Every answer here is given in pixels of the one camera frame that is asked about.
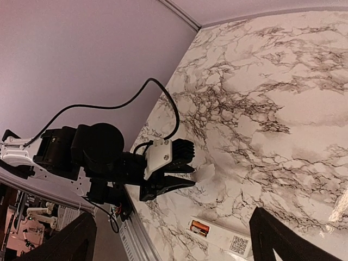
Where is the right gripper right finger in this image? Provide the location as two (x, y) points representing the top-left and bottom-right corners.
(249, 207), (338, 260)

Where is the front aluminium rail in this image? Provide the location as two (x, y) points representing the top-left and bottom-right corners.
(115, 187), (161, 261)

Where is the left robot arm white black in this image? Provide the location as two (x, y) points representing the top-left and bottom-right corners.
(1, 123), (195, 204)

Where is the white remote control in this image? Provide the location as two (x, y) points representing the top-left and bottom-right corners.
(187, 216), (252, 259)

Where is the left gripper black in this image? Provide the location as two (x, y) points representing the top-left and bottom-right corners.
(120, 152), (196, 201)

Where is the orange battery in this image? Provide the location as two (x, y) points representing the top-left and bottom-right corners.
(191, 220), (210, 232)

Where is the left aluminium frame post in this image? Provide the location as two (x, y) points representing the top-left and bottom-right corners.
(158, 0), (202, 32)

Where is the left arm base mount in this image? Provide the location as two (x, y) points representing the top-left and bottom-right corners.
(109, 195), (134, 222)

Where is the black copper battery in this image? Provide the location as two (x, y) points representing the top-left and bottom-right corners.
(190, 226), (208, 237)

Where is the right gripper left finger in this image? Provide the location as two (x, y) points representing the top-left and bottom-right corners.
(17, 213), (97, 261)

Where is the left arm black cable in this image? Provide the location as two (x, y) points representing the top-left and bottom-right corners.
(20, 78), (180, 150)

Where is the white battery cover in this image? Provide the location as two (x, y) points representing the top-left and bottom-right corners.
(191, 164), (215, 182)

